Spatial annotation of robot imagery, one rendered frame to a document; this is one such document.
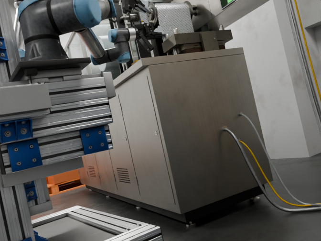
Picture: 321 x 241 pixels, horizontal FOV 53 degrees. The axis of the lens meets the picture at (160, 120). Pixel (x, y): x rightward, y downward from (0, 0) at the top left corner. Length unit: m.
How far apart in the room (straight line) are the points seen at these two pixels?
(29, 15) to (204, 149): 1.05
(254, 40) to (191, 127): 1.84
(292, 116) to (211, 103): 1.51
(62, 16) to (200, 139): 0.95
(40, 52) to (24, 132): 0.26
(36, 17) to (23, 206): 0.63
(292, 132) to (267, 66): 0.66
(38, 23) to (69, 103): 0.28
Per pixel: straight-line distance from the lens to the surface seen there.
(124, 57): 1.85
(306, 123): 3.20
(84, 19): 1.12
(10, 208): 1.23
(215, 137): 1.76
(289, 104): 3.18
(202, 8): 2.23
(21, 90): 0.94
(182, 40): 1.84
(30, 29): 1.16
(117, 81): 2.00
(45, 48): 1.12
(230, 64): 1.90
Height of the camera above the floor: 0.54
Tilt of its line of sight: 1 degrees up
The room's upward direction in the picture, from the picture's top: 13 degrees counter-clockwise
